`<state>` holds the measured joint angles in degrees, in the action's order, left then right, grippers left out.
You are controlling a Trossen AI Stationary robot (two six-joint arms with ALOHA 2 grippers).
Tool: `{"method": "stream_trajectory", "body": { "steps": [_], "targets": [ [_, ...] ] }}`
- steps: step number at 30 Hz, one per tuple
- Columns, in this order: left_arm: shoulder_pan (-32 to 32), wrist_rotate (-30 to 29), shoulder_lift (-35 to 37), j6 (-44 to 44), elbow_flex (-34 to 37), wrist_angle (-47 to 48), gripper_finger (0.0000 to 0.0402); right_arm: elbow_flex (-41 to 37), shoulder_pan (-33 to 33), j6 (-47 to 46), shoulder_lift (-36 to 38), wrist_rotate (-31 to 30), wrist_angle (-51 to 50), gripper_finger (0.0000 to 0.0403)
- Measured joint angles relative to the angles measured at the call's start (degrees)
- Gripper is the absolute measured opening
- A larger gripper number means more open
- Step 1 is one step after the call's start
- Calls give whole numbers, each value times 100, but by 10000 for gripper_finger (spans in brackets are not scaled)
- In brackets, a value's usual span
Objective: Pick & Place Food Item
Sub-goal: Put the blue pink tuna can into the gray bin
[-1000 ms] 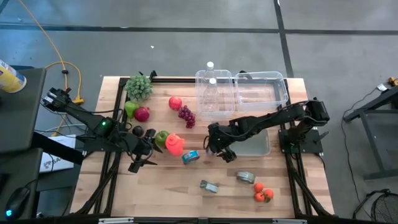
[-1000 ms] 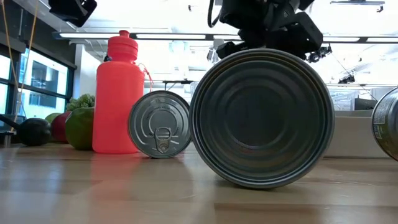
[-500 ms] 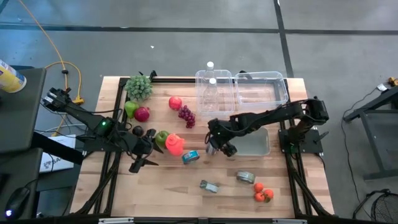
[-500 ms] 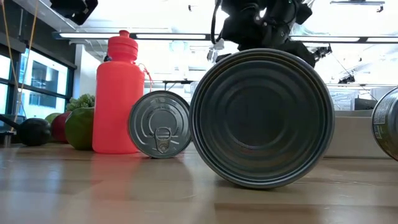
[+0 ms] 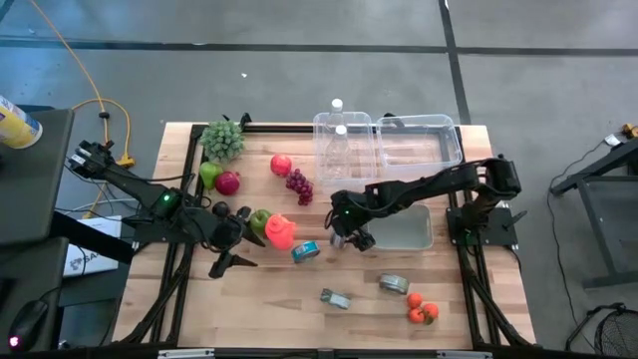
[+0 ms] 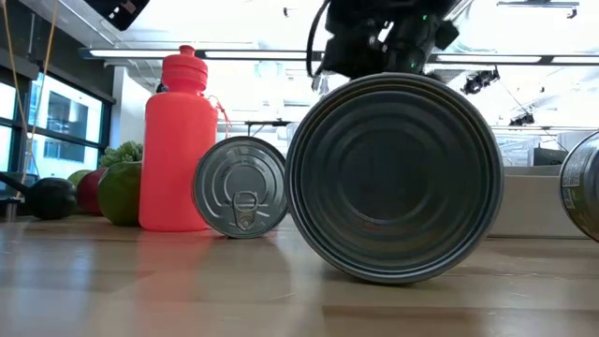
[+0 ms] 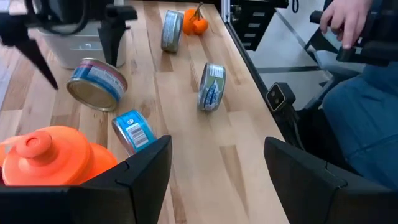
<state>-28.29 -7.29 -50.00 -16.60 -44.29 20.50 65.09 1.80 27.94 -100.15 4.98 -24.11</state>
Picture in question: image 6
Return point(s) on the dark red apple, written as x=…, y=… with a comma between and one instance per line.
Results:
x=90, y=194

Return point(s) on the coral plastic sports bottle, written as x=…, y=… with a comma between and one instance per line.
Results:
x=178, y=164

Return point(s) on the green pear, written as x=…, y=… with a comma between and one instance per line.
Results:
x=77, y=177

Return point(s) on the long linear ceiling light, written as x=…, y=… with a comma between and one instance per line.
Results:
x=257, y=54

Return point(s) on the green round fruit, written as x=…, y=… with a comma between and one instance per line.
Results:
x=121, y=196

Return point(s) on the labelled tin can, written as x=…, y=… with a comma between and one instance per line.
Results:
x=582, y=187

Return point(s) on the clear plastic bin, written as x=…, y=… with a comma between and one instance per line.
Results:
x=293, y=133

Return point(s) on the green broccoli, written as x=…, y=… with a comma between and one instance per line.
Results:
x=122, y=153

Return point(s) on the black ceiling spotlight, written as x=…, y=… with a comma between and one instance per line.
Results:
x=479, y=80
x=521, y=119

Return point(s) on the grey tray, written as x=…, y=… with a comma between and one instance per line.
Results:
x=529, y=206

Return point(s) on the black monitor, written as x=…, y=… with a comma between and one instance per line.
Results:
x=550, y=156

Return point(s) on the dark green avocado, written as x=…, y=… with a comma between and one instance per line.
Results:
x=51, y=199

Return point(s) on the dark-framed window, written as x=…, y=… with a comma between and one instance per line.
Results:
x=70, y=117

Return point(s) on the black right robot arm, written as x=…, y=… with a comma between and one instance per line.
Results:
x=421, y=33

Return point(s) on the large tin can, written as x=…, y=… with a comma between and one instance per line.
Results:
x=393, y=182

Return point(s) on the yellowfin tuna can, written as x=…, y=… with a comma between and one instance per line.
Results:
x=238, y=187

